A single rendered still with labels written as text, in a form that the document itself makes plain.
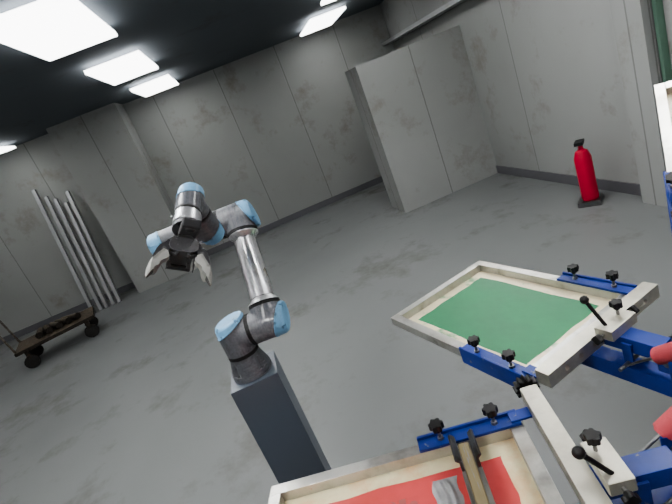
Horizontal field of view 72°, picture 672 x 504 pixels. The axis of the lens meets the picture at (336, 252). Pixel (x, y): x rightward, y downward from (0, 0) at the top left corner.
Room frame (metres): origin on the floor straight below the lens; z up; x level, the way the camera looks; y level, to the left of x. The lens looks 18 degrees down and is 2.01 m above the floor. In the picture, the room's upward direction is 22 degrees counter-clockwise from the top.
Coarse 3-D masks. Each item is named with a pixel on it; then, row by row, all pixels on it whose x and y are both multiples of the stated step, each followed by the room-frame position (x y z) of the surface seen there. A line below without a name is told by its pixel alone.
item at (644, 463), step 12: (624, 456) 0.80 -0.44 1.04; (636, 456) 0.78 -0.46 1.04; (648, 456) 0.77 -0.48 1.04; (660, 456) 0.76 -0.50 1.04; (636, 468) 0.76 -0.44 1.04; (648, 468) 0.75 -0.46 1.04; (660, 468) 0.74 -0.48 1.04; (636, 480) 0.74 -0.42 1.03; (648, 480) 0.74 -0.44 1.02; (660, 480) 0.73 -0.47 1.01
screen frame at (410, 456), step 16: (496, 432) 1.06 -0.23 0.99; (512, 432) 1.03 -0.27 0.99; (416, 448) 1.11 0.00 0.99; (448, 448) 1.08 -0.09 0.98; (528, 448) 0.96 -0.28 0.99; (352, 464) 1.15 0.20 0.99; (368, 464) 1.13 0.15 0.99; (384, 464) 1.10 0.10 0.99; (400, 464) 1.10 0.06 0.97; (416, 464) 1.09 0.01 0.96; (528, 464) 0.92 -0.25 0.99; (304, 480) 1.16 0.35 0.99; (320, 480) 1.14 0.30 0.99; (336, 480) 1.13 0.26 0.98; (352, 480) 1.12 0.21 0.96; (544, 480) 0.86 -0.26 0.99; (272, 496) 1.15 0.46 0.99; (288, 496) 1.15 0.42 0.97; (544, 496) 0.82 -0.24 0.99; (560, 496) 0.80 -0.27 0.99
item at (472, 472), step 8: (464, 448) 0.97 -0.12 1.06; (464, 456) 0.95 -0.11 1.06; (472, 456) 0.94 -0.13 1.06; (464, 464) 0.93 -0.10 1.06; (472, 464) 0.92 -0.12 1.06; (472, 472) 0.89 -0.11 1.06; (472, 480) 0.87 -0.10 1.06; (480, 480) 0.86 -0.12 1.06; (472, 488) 0.85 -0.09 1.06; (480, 488) 0.84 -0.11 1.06; (480, 496) 0.82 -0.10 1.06
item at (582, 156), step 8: (576, 144) 4.47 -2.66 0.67; (576, 152) 4.50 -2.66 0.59; (584, 152) 4.45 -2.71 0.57; (576, 160) 4.48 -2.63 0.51; (584, 160) 4.43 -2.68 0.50; (576, 168) 4.51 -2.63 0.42; (584, 168) 4.44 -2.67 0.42; (592, 168) 4.43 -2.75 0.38; (584, 176) 4.45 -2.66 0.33; (592, 176) 4.43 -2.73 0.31; (584, 184) 4.46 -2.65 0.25; (592, 184) 4.43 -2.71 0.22; (584, 192) 4.47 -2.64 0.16; (592, 192) 4.43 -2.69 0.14; (584, 200) 4.50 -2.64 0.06; (592, 200) 4.43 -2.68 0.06; (600, 200) 4.36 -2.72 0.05
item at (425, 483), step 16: (496, 464) 0.99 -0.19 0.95; (416, 480) 1.04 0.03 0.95; (432, 480) 1.02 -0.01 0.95; (496, 480) 0.94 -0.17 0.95; (368, 496) 1.05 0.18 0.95; (384, 496) 1.03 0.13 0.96; (400, 496) 1.01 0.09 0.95; (432, 496) 0.97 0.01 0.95; (464, 496) 0.93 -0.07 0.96; (496, 496) 0.90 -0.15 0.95; (512, 496) 0.88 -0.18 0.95
